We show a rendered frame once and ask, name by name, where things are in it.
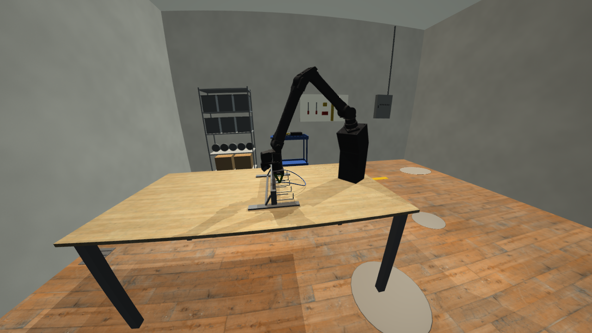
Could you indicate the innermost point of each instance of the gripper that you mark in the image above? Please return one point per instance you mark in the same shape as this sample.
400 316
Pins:
280 171

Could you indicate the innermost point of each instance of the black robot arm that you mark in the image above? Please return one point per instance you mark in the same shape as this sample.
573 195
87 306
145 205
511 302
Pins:
298 87

